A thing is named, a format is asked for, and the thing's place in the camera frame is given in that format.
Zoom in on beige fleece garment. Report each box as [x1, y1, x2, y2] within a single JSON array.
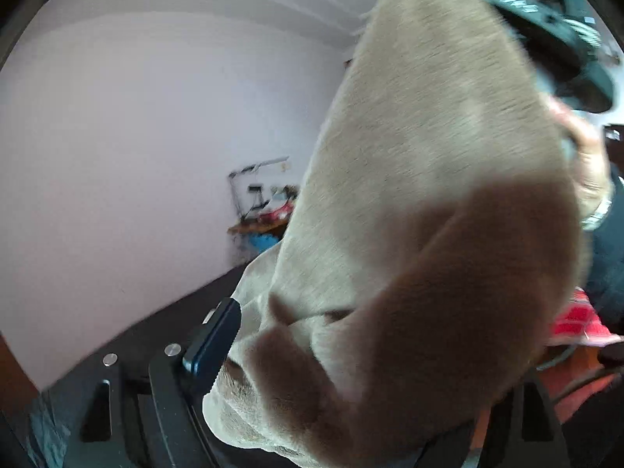
[[203, 0, 584, 467]]

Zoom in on person's right hand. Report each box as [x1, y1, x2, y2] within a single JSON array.
[[541, 94, 613, 224]]

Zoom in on dark blue satin sheet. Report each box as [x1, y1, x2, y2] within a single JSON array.
[[25, 389, 76, 468]]

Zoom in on red patterned cloth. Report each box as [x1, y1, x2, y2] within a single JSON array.
[[548, 287, 623, 347]]

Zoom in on dark padded jacket sleeve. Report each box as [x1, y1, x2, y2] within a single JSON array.
[[584, 164, 624, 336]]

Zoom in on wooden side table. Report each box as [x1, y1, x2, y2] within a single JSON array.
[[227, 219, 289, 238]]

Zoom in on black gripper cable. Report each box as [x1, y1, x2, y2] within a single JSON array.
[[535, 344, 624, 406]]

